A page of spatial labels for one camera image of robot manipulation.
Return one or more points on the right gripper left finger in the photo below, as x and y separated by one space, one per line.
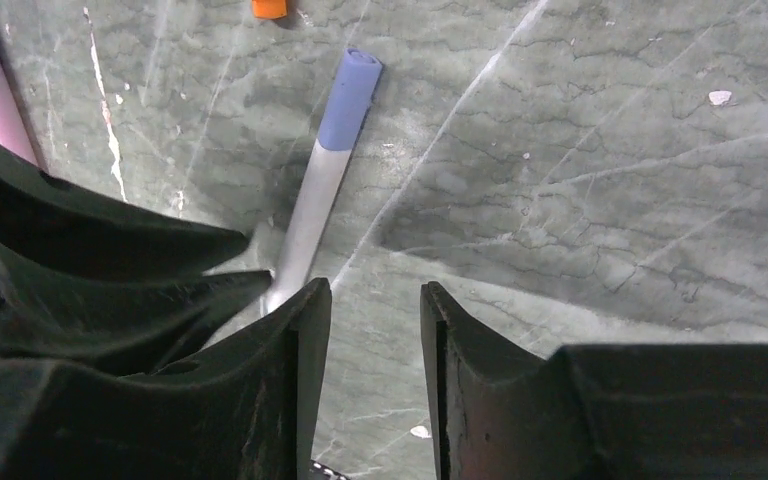
244 408

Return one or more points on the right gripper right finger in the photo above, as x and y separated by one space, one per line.
589 411

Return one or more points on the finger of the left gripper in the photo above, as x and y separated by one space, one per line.
121 328
66 227

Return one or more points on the lavender capped teal marker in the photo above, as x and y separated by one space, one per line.
349 100

